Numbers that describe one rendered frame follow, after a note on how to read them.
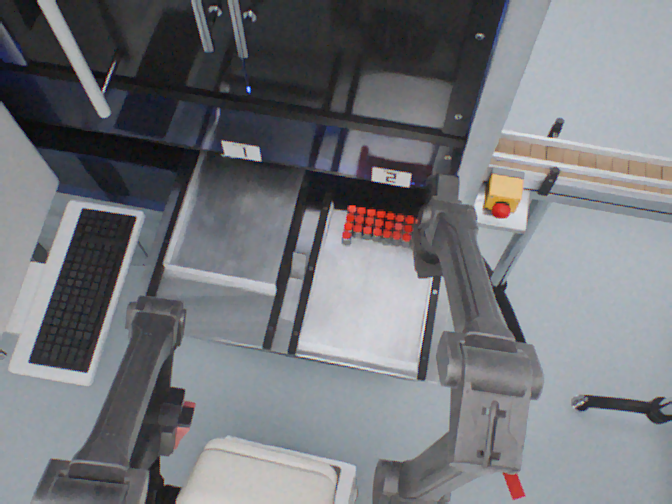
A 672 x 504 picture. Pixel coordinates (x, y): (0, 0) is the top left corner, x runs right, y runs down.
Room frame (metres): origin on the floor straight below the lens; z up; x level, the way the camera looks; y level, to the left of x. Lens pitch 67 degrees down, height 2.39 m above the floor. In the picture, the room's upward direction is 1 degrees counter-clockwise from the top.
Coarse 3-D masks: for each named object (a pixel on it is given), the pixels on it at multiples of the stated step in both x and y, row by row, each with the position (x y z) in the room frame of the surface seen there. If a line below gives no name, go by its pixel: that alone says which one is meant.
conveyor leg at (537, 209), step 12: (540, 204) 0.84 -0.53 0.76; (528, 216) 0.84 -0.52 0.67; (540, 216) 0.83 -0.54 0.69; (528, 228) 0.83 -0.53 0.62; (516, 240) 0.84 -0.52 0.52; (528, 240) 0.84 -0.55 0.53; (504, 252) 0.86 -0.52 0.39; (516, 252) 0.83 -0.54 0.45; (504, 264) 0.84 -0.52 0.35; (492, 276) 0.85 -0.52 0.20; (504, 276) 0.83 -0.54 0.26
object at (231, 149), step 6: (222, 144) 0.85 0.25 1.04; (228, 144) 0.85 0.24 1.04; (234, 144) 0.85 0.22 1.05; (240, 144) 0.84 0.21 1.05; (228, 150) 0.85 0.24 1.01; (234, 150) 0.85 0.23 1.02; (240, 150) 0.84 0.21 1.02; (246, 150) 0.84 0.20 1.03; (252, 150) 0.84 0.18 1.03; (258, 150) 0.83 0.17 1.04; (234, 156) 0.85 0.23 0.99; (240, 156) 0.84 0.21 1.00; (252, 156) 0.84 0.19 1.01; (258, 156) 0.83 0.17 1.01
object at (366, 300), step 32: (320, 256) 0.63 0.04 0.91; (352, 256) 0.64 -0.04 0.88; (384, 256) 0.64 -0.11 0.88; (320, 288) 0.56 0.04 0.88; (352, 288) 0.56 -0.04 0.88; (384, 288) 0.56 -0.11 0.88; (416, 288) 0.56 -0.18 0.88; (320, 320) 0.49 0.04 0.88; (352, 320) 0.49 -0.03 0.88; (384, 320) 0.49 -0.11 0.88; (416, 320) 0.49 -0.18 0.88; (352, 352) 0.41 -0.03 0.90; (384, 352) 0.41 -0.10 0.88; (416, 352) 0.41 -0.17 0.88
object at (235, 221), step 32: (224, 160) 0.90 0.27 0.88; (192, 192) 0.81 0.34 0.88; (224, 192) 0.81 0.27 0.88; (256, 192) 0.81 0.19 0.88; (288, 192) 0.81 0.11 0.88; (192, 224) 0.73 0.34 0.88; (224, 224) 0.73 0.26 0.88; (256, 224) 0.73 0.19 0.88; (288, 224) 0.73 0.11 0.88; (192, 256) 0.65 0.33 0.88; (224, 256) 0.65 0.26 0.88; (256, 256) 0.65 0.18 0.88
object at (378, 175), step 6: (378, 168) 0.78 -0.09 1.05; (372, 174) 0.78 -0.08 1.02; (378, 174) 0.78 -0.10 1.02; (384, 174) 0.77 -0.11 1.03; (402, 174) 0.77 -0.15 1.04; (408, 174) 0.76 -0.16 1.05; (372, 180) 0.78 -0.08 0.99; (378, 180) 0.78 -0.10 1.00; (384, 180) 0.77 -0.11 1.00; (390, 180) 0.77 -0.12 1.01; (396, 180) 0.77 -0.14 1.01; (402, 180) 0.77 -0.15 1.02; (408, 180) 0.76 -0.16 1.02; (408, 186) 0.76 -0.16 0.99
